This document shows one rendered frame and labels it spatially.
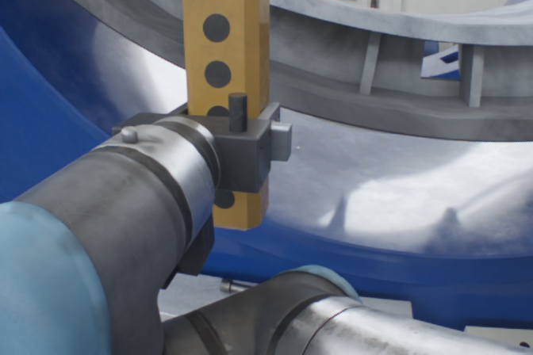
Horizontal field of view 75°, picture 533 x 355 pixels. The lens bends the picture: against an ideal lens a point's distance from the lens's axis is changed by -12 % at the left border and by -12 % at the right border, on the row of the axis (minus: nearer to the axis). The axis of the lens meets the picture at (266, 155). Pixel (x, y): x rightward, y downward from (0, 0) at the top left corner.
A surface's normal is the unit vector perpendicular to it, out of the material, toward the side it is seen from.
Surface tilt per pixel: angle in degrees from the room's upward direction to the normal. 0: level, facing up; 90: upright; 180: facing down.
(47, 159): 90
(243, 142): 90
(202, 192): 78
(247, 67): 90
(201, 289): 0
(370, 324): 25
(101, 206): 34
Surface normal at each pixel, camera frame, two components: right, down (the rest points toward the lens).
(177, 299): 0.00, -0.93
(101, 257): 0.77, -0.51
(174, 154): 0.57, -0.71
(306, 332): -0.61, -0.75
